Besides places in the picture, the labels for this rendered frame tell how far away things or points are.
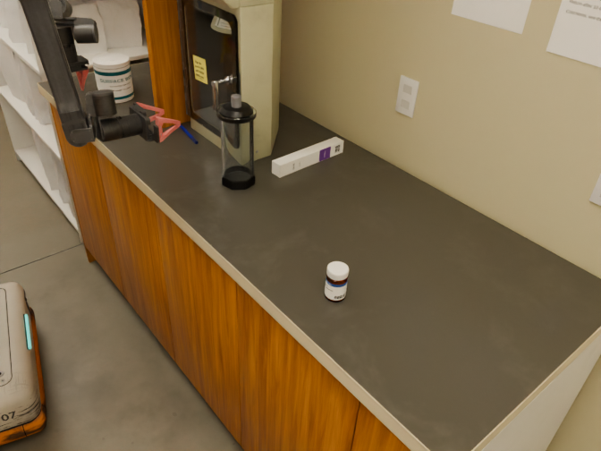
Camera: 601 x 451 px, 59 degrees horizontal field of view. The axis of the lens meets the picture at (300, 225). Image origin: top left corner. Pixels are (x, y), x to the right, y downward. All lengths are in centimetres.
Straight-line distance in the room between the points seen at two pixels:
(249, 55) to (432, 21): 51
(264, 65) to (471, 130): 62
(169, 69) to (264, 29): 44
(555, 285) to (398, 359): 48
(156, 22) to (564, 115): 120
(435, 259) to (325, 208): 34
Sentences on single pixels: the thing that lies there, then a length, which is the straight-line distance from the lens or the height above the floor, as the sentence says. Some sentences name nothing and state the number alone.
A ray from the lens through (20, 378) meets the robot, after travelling 206.
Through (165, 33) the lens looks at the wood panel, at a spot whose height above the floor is 126.
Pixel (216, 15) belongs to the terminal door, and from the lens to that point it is 160.
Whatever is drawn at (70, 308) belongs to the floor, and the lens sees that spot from 266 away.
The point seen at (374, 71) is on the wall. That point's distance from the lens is 177.
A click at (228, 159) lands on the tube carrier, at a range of 152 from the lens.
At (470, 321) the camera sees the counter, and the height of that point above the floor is 94.
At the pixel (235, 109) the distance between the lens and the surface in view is 147.
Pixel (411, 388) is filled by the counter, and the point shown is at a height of 94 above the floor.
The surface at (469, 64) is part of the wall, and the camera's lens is 154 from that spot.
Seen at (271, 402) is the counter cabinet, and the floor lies 53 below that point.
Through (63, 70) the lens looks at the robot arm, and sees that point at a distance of 144.
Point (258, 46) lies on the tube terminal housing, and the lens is 157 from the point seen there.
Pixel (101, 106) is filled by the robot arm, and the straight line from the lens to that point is 145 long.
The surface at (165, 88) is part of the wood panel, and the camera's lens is 189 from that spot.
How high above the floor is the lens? 177
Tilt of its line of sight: 36 degrees down
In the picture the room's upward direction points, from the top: 3 degrees clockwise
